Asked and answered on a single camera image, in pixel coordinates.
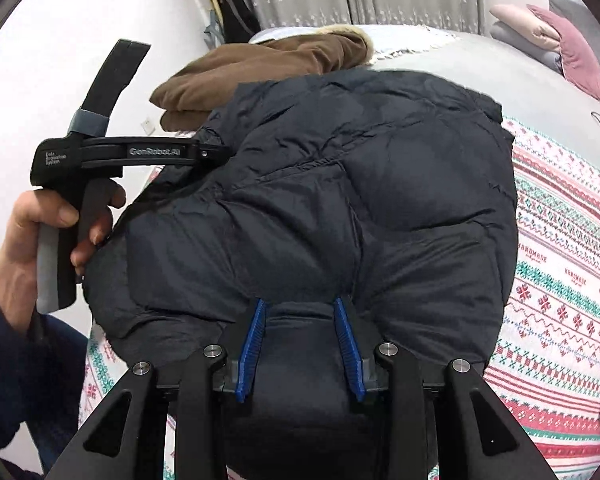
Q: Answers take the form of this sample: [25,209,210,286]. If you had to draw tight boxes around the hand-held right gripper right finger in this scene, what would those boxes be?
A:
[332,297,561,480]

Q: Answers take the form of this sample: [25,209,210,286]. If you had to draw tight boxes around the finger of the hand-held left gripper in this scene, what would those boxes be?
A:
[197,144,233,164]

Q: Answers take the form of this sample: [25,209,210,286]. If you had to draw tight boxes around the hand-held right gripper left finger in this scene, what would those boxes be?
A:
[45,297,268,480]

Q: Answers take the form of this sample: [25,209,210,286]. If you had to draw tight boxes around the black puffer jacket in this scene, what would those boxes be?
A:
[82,67,520,480]

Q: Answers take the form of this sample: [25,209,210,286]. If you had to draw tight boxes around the person's left forearm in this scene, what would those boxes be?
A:
[0,270,88,480]

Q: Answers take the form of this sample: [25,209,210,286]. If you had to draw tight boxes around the hanging dark clothes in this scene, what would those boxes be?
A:
[190,0,263,46]

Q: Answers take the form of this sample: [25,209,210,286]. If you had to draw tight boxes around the person's left hand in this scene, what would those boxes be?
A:
[0,182,127,313]

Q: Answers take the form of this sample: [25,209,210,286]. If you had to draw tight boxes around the brown fur-trimmed coat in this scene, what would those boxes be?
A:
[150,27,376,133]

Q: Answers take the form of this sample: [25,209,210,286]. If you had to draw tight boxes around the red green patterned blanket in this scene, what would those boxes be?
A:
[77,117,600,480]

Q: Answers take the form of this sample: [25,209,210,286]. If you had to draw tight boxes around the white fringed blanket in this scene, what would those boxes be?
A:
[367,25,461,63]

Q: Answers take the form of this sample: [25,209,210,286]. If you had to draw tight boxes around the light pink pillow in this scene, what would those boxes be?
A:
[490,3,561,51]

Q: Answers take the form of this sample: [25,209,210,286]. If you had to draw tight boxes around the dusty pink pillow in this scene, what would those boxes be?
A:
[526,4,600,106]

